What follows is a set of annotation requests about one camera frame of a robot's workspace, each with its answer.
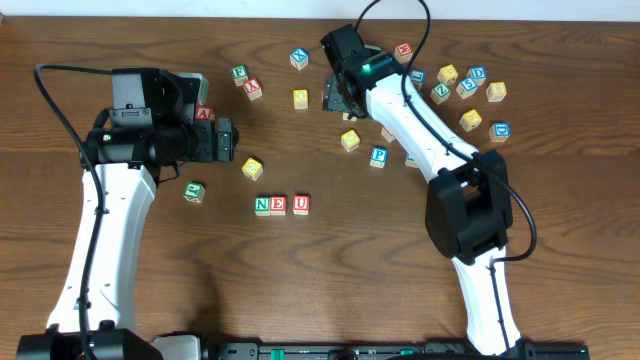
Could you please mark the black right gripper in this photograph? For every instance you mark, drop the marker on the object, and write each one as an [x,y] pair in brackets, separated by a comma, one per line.
[335,98]

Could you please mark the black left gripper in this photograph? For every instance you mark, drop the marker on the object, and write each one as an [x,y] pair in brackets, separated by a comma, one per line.
[223,141]

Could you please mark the green N wooden block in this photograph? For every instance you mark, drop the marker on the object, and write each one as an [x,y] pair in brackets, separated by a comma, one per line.
[262,206]

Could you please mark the red E wooden block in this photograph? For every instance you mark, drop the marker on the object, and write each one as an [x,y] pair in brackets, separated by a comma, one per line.
[277,205]

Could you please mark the red U block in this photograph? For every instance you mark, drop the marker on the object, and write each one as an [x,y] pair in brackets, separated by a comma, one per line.
[301,204]

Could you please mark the green R wooden block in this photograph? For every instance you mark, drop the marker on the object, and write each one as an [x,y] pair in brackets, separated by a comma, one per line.
[348,117]

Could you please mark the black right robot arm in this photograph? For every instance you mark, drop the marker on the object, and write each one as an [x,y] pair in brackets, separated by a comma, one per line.
[468,209]

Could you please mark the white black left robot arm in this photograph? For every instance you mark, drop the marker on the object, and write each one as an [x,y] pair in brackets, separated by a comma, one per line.
[94,317]

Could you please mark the red A wooden block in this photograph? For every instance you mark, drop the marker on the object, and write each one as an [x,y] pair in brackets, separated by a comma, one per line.
[204,112]

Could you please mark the yellow block left middle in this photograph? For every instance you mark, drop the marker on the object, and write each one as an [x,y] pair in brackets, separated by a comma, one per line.
[301,99]

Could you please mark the yellow G wooden block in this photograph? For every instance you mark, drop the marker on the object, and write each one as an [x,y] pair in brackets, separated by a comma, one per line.
[253,169]

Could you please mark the yellow Q wooden block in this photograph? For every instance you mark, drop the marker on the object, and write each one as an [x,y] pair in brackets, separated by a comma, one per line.
[350,140]

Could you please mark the blue X wooden block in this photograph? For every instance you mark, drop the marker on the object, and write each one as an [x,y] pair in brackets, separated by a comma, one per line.
[299,58]

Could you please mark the red X wooden block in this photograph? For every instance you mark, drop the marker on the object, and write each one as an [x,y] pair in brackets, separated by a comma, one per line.
[253,89]

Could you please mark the red I block lower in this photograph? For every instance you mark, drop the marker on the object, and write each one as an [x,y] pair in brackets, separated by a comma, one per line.
[387,135]

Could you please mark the green F wooden block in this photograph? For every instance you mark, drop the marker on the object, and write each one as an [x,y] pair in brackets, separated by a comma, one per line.
[240,74]

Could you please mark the green J wooden block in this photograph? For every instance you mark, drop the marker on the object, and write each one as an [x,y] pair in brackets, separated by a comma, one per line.
[194,192]

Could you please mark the blue P wooden block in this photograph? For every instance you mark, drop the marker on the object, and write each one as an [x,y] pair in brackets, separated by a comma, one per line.
[379,157]

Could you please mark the red block far top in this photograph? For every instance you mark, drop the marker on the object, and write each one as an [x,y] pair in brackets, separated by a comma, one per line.
[403,52]

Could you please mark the blue L wooden block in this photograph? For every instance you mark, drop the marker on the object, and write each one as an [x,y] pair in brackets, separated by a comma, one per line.
[417,78]

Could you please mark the blue 2 wooden block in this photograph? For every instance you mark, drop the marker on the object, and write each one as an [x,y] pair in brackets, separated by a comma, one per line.
[410,162]

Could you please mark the green Z wooden block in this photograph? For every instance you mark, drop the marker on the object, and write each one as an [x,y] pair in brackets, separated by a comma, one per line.
[440,93]

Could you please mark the yellow block upper right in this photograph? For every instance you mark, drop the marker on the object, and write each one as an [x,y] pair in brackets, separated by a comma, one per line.
[447,75]

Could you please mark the blue 5 wooden block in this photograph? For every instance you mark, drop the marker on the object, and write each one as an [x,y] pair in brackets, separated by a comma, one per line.
[466,87]

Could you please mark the yellow K wooden block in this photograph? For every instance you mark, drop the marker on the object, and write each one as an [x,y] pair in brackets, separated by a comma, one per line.
[470,120]

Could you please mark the blue D block upper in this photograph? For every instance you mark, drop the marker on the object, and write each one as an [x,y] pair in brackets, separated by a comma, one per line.
[477,74]

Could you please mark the blue d block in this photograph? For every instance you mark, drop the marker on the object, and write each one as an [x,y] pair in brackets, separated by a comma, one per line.
[499,132]
[477,74]

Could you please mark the yellow 8 wooden block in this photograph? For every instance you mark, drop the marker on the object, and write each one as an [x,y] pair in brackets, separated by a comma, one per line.
[496,91]

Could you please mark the blue D block lower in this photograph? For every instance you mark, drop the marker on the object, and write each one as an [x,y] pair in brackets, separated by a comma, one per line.
[499,132]

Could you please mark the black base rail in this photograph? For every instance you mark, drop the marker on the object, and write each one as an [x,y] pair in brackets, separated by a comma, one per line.
[430,350]

